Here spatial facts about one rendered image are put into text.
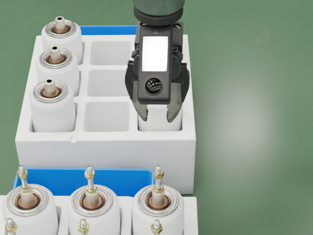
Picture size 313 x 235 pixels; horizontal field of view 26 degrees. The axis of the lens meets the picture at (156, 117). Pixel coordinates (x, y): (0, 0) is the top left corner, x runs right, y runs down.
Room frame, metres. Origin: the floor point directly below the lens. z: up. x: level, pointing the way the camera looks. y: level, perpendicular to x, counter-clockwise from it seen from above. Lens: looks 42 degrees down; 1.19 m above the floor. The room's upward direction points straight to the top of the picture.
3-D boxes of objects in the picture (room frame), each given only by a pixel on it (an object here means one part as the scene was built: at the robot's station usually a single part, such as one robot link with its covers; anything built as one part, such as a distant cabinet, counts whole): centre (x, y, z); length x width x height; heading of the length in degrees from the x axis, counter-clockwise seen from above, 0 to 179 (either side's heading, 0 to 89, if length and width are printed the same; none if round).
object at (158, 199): (0.81, 0.00, 0.26); 0.02 x 0.02 x 0.03
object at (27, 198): (0.81, 0.23, 0.26); 0.02 x 0.02 x 0.03
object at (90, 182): (0.81, 0.12, 0.30); 0.01 x 0.01 x 0.08
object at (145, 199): (0.81, 0.00, 0.25); 0.08 x 0.08 x 0.01
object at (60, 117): (1.12, 0.23, 0.16); 0.10 x 0.10 x 0.18
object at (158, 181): (0.81, 0.00, 0.30); 0.01 x 0.01 x 0.08
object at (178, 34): (0.83, 0.00, 0.60); 0.09 x 0.08 x 0.12; 176
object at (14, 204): (0.81, 0.23, 0.25); 0.08 x 0.08 x 0.01
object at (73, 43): (1.36, 0.23, 0.16); 0.10 x 0.10 x 0.18
